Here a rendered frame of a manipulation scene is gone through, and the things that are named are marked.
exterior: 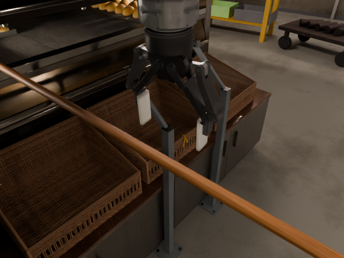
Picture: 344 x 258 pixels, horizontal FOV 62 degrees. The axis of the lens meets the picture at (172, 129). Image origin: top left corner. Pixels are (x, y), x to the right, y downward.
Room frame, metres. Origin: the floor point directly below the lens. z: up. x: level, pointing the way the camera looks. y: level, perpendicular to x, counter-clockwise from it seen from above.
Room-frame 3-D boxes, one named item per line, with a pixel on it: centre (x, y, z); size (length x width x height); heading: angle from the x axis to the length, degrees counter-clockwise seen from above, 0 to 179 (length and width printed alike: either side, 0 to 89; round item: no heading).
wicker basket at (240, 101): (1.85, -0.27, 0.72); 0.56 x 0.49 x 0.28; 140
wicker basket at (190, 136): (1.39, 0.12, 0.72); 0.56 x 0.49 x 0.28; 139
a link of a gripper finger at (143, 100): (0.49, 0.06, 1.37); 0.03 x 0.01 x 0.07; 144
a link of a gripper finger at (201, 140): (0.41, -0.05, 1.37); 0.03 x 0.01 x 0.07; 144
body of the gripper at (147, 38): (0.44, 0.00, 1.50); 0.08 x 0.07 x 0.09; 54
